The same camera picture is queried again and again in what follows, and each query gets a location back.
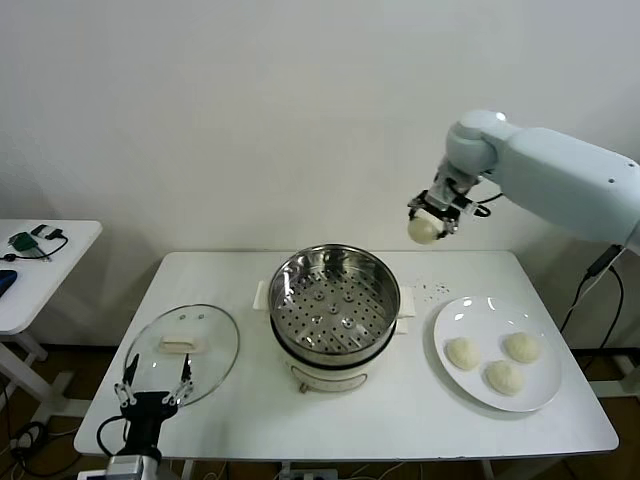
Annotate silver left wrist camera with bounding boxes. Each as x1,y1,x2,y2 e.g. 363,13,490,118
77,453,147,480

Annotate small green device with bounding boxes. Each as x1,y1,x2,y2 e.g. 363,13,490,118
9,232,40,256

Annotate black power adapter cable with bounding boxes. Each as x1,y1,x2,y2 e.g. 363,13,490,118
558,242,626,359

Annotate white electric cooker pot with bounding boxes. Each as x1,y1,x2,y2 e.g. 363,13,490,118
253,279,419,396

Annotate white round plate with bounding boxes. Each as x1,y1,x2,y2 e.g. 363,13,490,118
432,295,564,414

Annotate thin black cable with plug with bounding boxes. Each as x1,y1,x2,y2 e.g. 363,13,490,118
0,228,70,264

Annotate floor cables with white plug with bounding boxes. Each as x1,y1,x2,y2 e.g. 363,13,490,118
7,419,52,466

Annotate stainless steel steamer basket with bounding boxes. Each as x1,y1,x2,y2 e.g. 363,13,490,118
268,243,403,364

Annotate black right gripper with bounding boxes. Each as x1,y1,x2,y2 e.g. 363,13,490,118
406,172,476,242

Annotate dark blue object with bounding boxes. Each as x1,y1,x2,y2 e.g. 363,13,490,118
0,268,20,301

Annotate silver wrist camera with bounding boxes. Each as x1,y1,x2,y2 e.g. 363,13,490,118
77,453,147,480
452,197,490,219

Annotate glass lid with cream handle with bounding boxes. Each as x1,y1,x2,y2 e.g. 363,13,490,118
123,303,242,407

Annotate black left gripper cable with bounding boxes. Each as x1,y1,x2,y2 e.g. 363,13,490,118
96,416,132,459

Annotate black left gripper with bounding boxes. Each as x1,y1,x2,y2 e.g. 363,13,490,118
113,352,195,454

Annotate white shelf stand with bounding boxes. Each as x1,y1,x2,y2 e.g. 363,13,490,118
585,349,640,401

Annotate white side table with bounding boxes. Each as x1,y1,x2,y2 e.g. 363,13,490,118
0,219,105,426

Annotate white power strip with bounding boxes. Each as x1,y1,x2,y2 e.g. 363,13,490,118
287,467,339,480

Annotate white steamed baozi bun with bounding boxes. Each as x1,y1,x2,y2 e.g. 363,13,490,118
407,212,445,247
502,331,544,364
482,360,526,398
444,336,482,372

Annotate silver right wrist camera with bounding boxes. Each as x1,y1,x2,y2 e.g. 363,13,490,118
452,197,490,219

